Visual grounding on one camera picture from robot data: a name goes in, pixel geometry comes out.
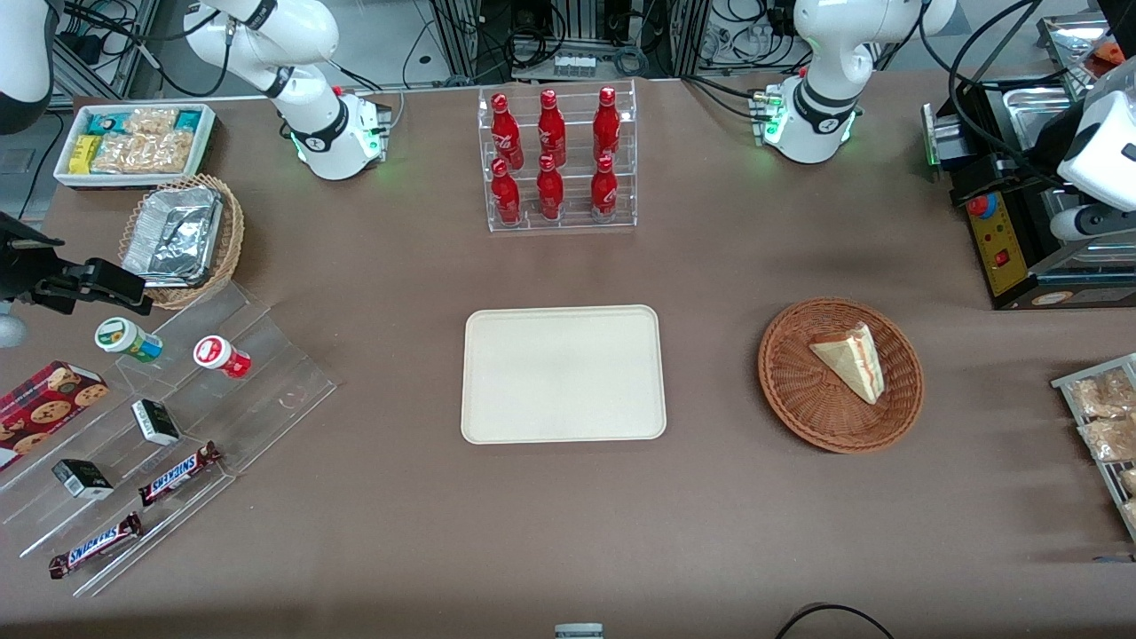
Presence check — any triangle sandwich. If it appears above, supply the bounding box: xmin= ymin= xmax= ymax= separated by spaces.
xmin=808 ymin=322 xmax=887 ymax=406

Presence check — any light wicker basket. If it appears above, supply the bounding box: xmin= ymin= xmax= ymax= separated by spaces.
xmin=118 ymin=173 xmax=245 ymax=311

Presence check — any steel tray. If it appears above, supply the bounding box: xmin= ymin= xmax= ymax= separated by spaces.
xmin=1037 ymin=13 xmax=1121 ymax=100

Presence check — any round brown wicker basket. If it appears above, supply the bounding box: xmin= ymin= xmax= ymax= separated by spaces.
xmin=758 ymin=297 xmax=925 ymax=454

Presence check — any cream rectangular tray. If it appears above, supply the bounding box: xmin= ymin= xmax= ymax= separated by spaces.
xmin=461 ymin=304 xmax=667 ymax=445

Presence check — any green lid cup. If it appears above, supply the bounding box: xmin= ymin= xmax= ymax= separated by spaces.
xmin=95 ymin=317 xmax=164 ymax=364

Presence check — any aluminium foil container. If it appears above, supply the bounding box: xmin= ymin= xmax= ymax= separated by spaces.
xmin=122 ymin=186 xmax=223 ymax=288

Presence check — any red cookie box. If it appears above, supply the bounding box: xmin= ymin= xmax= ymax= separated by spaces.
xmin=0 ymin=360 xmax=109 ymax=472

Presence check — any black machine yellow panel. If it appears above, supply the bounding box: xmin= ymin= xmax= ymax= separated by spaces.
xmin=921 ymin=78 xmax=1136 ymax=312

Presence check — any red lid cup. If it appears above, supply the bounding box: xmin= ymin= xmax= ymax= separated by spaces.
xmin=193 ymin=335 xmax=252 ymax=380

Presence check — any large clear cracker bag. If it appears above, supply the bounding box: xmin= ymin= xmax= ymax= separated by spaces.
xmin=91 ymin=131 xmax=196 ymax=175

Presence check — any small black carton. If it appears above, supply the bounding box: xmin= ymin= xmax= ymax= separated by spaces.
xmin=131 ymin=399 xmax=181 ymax=446
xmin=51 ymin=459 xmax=114 ymax=500

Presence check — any small clear cracker bag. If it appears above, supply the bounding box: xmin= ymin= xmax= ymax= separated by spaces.
xmin=124 ymin=108 xmax=178 ymax=136

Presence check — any clear bag of pastries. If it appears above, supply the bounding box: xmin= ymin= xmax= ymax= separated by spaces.
xmin=1077 ymin=417 xmax=1136 ymax=463
xmin=1069 ymin=368 xmax=1136 ymax=419

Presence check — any white plastic snack bin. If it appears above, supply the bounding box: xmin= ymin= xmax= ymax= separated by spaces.
xmin=53 ymin=103 xmax=218 ymax=190

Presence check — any clear acrylic stepped display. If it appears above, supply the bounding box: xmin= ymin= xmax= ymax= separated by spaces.
xmin=0 ymin=282 xmax=339 ymax=598

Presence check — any snickers chocolate bar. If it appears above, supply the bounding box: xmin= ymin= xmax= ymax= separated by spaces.
xmin=138 ymin=441 xmax=223 ymax=508
xmin=49 ymin=512 xmax=144 ymax=580

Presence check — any red cola bottle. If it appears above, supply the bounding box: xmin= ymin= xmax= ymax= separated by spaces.
xmin=491 ymin=92 xmax=525 ymax=170
xmin=593 ymin=86 xmax=621 ymax=163
xmin=491 ymin=158 xmax=522 ymax=225
xmin=536 ymin=154 xmax=565 ymax=221
xmin=538 ymin=89 xmax=567 ymax=168
xmin=590 ymin=155 xmax=619 ymax=221

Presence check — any clear acrylic bottle rack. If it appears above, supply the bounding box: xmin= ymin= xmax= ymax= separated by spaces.
xmin=477 ymin=80 xmax=638 ymax=233

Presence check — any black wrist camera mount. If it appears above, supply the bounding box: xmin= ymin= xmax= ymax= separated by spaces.
xmin=0 ymin=213 xmax=66 ymax=304

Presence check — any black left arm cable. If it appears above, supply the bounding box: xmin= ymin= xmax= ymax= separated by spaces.
xmin=919 ymin=0 xmax=1079 ymax=192

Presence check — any grey wire tray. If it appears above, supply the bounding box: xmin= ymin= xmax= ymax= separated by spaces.
xmin=1052 ymin=353 xmax=1136 ymax=542

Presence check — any black floor cable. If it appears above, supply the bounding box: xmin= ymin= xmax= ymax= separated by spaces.
xmin=775 ymin=603 xmax=897 ymax=639

